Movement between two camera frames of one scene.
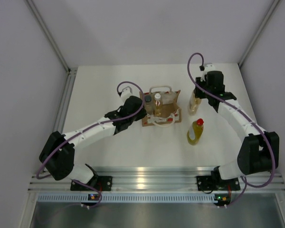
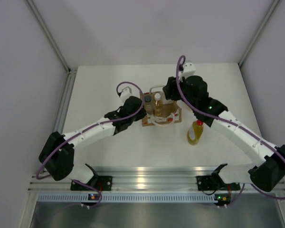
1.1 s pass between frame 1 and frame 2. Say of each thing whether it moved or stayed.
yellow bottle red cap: stayed
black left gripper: stayed
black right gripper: moved
